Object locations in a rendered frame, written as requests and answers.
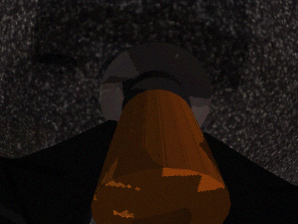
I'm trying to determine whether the orange knob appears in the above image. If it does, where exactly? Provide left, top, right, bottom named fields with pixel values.
left=90, top=89, right=231, bottom=224

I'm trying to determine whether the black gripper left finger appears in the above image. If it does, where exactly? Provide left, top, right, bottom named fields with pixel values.
left=0, top=120, right=117, bottom=224

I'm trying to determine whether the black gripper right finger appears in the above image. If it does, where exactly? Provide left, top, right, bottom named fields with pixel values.
left=202, top=132, right=298, bottom=224

